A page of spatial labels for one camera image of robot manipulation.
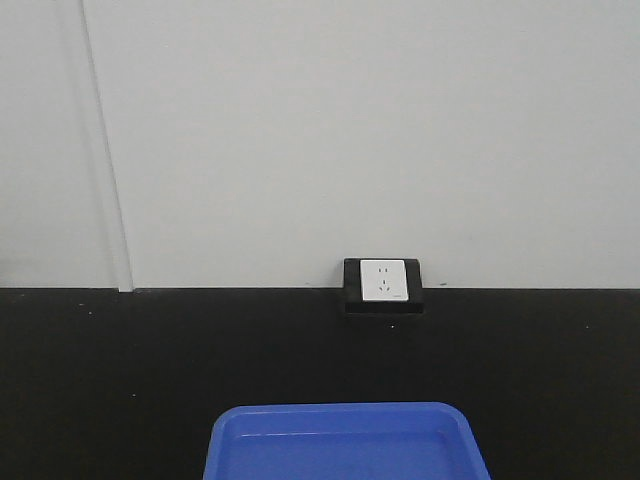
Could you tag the blue plastic tray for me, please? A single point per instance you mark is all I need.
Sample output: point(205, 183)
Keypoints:
point(387, 440)

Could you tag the black socket housing box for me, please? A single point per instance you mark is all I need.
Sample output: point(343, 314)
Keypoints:
point(354, 306)

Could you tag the white wall power socket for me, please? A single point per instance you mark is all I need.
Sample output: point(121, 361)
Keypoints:
point(383, 280)

